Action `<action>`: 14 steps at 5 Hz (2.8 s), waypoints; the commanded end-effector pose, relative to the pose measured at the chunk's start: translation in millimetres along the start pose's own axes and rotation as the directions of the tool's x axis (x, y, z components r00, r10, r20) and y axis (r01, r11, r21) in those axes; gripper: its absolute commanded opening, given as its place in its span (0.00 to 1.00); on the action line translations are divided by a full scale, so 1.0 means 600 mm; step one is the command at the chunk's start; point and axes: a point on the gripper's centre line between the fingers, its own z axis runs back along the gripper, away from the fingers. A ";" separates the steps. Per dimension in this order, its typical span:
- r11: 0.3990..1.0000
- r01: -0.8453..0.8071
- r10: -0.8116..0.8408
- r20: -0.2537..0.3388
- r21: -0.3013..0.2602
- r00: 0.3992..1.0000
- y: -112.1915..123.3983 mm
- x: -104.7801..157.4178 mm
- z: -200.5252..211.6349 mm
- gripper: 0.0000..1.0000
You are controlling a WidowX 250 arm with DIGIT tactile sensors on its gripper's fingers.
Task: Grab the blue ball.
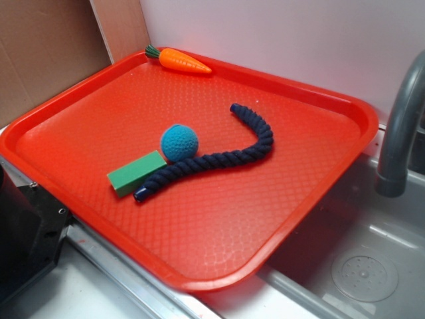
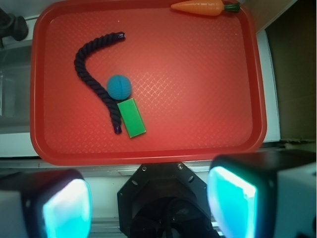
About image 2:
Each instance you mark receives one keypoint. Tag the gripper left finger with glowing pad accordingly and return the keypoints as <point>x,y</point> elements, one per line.
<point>48,204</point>

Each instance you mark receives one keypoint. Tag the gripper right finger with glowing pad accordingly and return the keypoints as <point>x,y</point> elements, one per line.
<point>270,194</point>

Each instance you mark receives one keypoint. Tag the blue ball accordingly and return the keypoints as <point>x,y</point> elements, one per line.
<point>119,87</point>

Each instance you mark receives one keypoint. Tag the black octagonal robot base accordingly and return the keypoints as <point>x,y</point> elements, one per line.
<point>165,201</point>

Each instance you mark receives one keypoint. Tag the green rectangular block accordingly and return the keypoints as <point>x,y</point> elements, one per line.
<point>131,117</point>

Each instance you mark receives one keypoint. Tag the red plastic tray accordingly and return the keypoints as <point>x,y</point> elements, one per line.
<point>196,81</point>

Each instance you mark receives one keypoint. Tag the brown cardboard box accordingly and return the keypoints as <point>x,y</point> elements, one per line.
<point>292,39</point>

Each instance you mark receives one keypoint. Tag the orange toy carrot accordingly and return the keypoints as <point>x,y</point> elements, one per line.
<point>205,7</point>

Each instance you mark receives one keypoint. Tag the black knob mount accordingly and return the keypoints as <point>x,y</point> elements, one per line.
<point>12,26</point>

